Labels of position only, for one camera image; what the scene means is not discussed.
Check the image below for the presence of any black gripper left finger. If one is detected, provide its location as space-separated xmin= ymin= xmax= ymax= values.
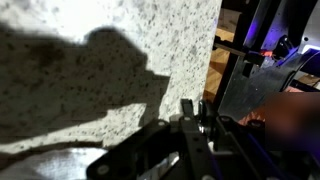
xmin=86 ymin=120 xmax=170 ymax=180

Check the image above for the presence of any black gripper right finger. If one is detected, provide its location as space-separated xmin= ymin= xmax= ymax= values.
xmin=179 ymin=99 xmax=220 ymax=180

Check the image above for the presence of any white crumpled cloth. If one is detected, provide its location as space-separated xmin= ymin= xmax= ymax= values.
xmin=0 ymin=146 xmax=107 ymax=180

